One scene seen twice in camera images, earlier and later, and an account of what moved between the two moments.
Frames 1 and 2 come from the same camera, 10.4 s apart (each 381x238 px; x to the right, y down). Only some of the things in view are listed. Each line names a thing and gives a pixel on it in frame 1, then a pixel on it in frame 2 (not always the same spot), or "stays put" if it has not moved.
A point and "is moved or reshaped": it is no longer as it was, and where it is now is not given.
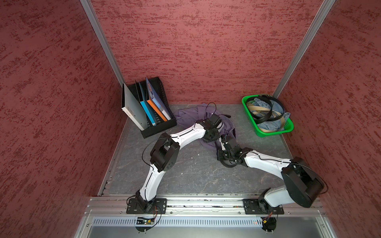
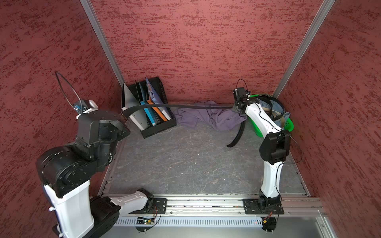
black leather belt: (227, 116) -> (242, 121)
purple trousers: (188, 116) is moved or reshaped
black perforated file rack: (157, 110) stays put
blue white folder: (154, 94) stays put
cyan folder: (146, 105) stays put
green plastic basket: (288, 125) stays put
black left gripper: (216, 136) -> (122, 132)
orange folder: (149, 102) stays put
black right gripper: (219, 155) -> (235, 109)
